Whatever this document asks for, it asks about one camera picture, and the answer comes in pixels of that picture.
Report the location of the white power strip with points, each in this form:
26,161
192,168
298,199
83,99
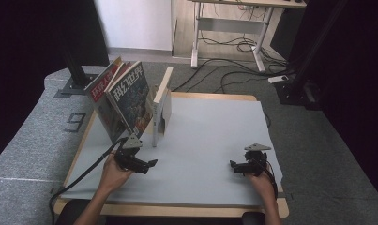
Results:
278,79

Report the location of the grey table mat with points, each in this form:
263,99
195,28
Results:
208,125

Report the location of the person's black pants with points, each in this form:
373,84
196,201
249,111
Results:
68,215

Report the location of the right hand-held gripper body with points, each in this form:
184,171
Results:
255,162

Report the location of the black slanted metal stand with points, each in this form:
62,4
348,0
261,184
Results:
290,93

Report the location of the clear acrylic magazine rack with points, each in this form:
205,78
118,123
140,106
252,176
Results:
167,109

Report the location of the white snowy scene magazine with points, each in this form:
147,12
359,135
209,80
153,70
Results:
158,118

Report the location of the person's right hand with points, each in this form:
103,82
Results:
263,187

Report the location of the person's left hand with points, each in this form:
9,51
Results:
113,176

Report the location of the plastic portrait cover magazine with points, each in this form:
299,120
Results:
107,125

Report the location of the dark blue cover magazine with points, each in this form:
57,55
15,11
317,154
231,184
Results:
130,100

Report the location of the black curtain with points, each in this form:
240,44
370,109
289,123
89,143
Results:
27,47
358,93

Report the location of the black stand with base plate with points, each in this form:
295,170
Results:
78,86

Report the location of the red brown cover magazine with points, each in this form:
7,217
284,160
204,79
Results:
124,70

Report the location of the white desk frame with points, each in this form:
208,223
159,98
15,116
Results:
227,25

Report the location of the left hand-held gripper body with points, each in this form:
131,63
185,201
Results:
127,156

